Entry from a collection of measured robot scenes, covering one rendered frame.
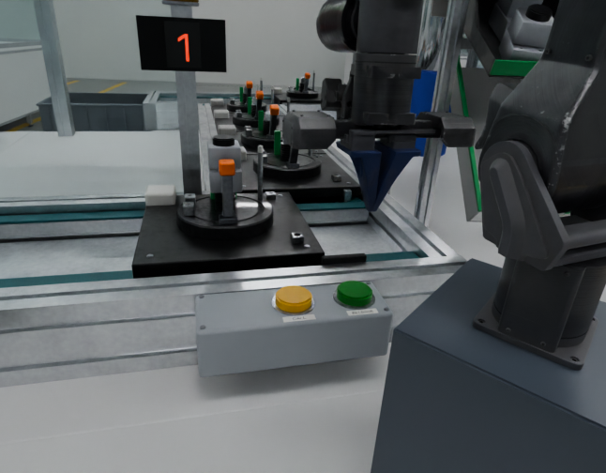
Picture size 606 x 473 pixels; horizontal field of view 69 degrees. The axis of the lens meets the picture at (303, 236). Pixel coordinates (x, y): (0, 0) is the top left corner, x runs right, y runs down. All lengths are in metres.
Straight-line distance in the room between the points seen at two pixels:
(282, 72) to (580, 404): 11.00
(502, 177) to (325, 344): 0.29
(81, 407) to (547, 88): 0.51
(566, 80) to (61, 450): 0.50
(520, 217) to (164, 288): 0.38
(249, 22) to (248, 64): 0.89
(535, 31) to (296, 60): 10.57
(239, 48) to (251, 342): 10.76
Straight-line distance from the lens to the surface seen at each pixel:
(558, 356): 0.31
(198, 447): 0.49
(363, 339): 0.50
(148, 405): 0.53
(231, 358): 0.48
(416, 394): 0.32
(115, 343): 0.55
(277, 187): 0.81
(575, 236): 0.27
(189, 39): 0.71
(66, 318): 0.54
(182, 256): 0.57
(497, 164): 0.28
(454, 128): 0.47
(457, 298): 0.35
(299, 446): 0.49
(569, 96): 0.28
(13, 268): 0.73
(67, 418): 0.55
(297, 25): 11.16
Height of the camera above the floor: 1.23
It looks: 25 degrees down
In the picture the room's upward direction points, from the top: 3 degrees clockwise
